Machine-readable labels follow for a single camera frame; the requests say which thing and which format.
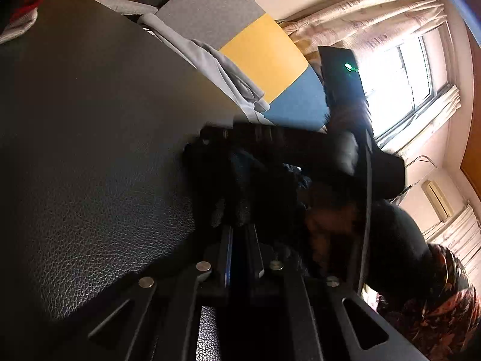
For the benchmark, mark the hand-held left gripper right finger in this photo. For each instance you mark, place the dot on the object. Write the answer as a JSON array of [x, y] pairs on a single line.
[[256, 257]]

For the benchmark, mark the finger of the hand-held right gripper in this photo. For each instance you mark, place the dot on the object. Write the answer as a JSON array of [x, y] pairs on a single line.
[[270, 139]]

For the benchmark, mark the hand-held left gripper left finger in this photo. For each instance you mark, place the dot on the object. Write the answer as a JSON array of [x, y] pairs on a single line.
[[226, 259]]

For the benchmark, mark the grey clothes pile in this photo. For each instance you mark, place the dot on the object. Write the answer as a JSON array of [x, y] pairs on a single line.
[[210, 56]]

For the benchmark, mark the person's right hand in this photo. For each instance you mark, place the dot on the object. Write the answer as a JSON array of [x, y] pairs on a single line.
[[349, 116]]

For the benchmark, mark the window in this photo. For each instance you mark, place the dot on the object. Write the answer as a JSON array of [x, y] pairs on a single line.
[[402, 82]]

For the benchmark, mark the patterned curtain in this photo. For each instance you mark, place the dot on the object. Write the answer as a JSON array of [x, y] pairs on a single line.
[[360, 15]]

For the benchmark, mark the grey yellow blue cushion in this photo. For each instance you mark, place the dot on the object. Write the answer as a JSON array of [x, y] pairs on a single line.
[[263, 45]]

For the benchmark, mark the air conditioner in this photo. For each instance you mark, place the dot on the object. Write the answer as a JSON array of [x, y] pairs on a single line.
[[436, 195]]

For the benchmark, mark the person's floral clothing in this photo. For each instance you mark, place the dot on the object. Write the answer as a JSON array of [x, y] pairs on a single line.
[[436, 308]]

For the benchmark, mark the pale cloth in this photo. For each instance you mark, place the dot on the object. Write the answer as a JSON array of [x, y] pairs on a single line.
[[15, 26]]

